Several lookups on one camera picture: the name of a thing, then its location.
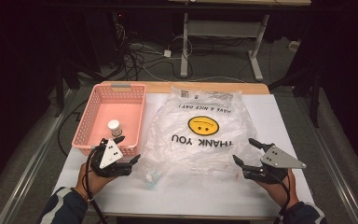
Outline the pink plastic basket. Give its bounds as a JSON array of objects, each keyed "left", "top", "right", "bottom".
[{"left": 71, "top": 82, "right": 147, "bottom": 158}]

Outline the black floor cable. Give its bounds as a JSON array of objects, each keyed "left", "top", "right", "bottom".
[{"left": 57, "top": 99, "right": 89, "bottom": 157}]

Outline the tangle of black floor cables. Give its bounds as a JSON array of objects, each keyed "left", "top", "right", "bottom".
[{"left": 115, "top": 21, "right": 195, "bottom": 82}]

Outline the clear smiley plastic bag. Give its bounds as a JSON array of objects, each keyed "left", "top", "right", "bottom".
[{"left": 138, "top": 87, "right": 264, "bottom": 188}]

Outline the black metal stand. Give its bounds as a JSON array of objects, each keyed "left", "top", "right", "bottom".
[
  {"left": 268, "top": 62, "right": 322, "bottom": 129},
  {"left": 54, "top": 59, "right": 106, "bottom": 119}
]

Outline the left hand-held gripper cable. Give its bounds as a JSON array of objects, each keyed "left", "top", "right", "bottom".
[{"left": 83, "top": 148, "right": 110, "bottom": 224}]

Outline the person's left hand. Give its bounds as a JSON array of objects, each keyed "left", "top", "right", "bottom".
[{"left": 75, "top": 161, "right": 119, "bottom": 198}]

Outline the person's right hand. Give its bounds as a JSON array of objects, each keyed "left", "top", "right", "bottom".
[{"left": 255, "top": 169, "right": 300, "bottom": 209}]

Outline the right hand-held gripper cable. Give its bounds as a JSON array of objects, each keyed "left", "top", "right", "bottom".
[{"left": 268, "top": 172, "right": 292, "bottom": 224}]

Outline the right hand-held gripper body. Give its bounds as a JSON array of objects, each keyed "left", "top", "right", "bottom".
[{"left": 241, "top": 143, "right": 308, "bottom": 185}]

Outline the white power strip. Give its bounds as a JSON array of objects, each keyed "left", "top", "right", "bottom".
[{"left": 288, "top": 40, "right": 302, "bottom": 52}]

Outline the hand-held gripper cable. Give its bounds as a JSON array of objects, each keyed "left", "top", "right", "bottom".
[
  {"left": 83, "top": 148, "right": 110, "bottom": 224},
  {"left": 268, "top": 172, "right": 292, "bottom": 224}
]

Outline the brown wrist bracelet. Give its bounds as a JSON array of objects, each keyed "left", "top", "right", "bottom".
[{"left": 71, "top": 186, "right": 90, "bottom": 203}]

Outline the white paper sheet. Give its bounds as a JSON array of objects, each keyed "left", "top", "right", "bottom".
[{"left": 52, "top": 92, "right": 315, "bottom": 218}]

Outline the white desk frame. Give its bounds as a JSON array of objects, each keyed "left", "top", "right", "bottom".
[{"left": 167, "top": 0, "right": 312, "bottom": 82}]

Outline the metal floor rail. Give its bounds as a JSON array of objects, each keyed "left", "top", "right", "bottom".
[
  {"left": 0, "top": 88, "right": 78, "bottom": 224},
  {"left": 295, "top": 96, "right": 358, "bottom": 224}
]

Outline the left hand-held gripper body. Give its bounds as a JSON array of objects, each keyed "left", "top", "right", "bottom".
[{"left": 89, "top": 138, "right": 134, "bottom": 179}]

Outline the small white bottle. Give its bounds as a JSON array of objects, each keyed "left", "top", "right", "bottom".
[{"left": 107, "top": 119, "right": 123, "bottom": 138}]

